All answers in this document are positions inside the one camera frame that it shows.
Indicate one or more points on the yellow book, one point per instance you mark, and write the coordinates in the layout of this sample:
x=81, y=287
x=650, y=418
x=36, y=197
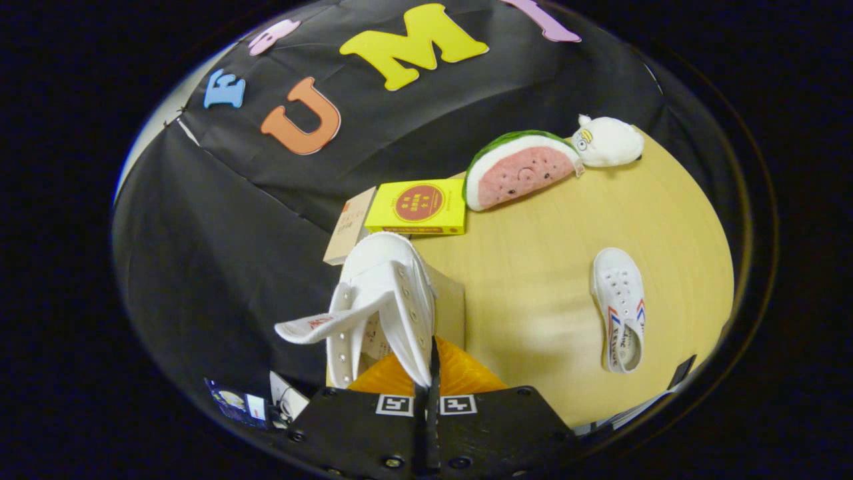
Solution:
x=416, y=203

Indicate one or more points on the beige storage box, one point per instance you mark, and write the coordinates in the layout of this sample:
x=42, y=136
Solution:
x=450, y=306

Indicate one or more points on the white plush toy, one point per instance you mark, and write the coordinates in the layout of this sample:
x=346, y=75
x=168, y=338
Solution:
x=610, y=141

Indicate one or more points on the small black object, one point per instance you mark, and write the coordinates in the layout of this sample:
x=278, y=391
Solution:
x=682, y=372

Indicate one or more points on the white canvas shoe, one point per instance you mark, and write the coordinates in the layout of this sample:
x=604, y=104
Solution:
x=393, y=280
x=620, y=293

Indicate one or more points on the watermelon slice plush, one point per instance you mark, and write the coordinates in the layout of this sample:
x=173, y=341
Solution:
x=520, y=173

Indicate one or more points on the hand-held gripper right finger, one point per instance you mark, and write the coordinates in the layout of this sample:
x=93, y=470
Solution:
x=500, y=426

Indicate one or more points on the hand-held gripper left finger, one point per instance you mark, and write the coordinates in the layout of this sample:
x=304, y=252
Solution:
x=353, y=433

